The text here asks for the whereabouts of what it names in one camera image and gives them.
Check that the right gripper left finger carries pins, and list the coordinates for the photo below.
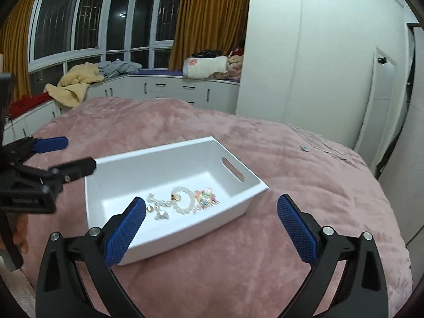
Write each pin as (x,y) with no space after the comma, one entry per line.
(60,289)

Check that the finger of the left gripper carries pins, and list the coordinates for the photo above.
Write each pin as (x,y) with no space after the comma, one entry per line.
(57,175)
(23,149)

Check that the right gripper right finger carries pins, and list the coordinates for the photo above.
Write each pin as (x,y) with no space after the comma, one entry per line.
(362,290)

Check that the pearl and crystal earring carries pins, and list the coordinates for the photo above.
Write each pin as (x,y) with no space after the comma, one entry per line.
(154,204)

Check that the silver starburst brooch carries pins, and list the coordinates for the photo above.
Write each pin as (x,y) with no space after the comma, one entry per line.
(162,215)

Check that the colourful bead jewelry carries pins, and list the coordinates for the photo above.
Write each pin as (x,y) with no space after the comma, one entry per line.
(205,198)

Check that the person's left hand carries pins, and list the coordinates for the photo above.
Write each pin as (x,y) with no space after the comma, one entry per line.
(20,234)

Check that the red cloth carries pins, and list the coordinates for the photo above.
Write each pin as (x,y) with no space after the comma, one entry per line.
(26,104)

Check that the yellow towel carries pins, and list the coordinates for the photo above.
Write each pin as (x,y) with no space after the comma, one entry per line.
(72,87)

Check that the pink plush blanket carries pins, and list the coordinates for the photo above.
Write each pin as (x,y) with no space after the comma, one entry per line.
(234,259)

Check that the left mustard curtain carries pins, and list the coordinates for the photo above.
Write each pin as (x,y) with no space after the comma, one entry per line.
(14,46)

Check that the grey clothes pile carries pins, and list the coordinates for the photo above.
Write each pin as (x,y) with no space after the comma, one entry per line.
(117,68)

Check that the white rectangular tray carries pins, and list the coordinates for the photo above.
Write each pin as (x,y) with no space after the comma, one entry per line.
(175,191)

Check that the window with bars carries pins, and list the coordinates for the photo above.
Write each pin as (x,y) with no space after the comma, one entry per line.
(66,33)

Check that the white floral folded blanket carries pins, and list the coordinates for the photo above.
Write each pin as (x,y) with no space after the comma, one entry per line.
(203,68)

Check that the white window seat cabinet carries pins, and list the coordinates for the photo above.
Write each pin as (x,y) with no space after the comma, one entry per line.
(210,94)

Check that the pink plush toys pile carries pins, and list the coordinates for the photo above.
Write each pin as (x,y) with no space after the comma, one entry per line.
(235,64)

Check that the mustard yellow curtain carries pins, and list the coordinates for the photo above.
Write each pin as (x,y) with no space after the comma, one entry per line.
(208,25)

